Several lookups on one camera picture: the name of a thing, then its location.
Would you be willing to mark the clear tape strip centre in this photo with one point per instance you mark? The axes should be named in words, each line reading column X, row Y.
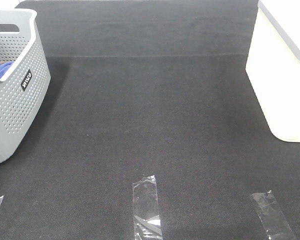
column 146, row 216

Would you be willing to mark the grey perforated laundry basket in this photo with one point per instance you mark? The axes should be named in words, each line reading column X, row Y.
column 25, row 83

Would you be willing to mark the clear tape strip right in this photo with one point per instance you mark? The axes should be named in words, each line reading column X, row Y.
column 271, row 216

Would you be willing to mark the white plastic storage bin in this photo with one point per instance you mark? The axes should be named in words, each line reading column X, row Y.
column 273, row 66

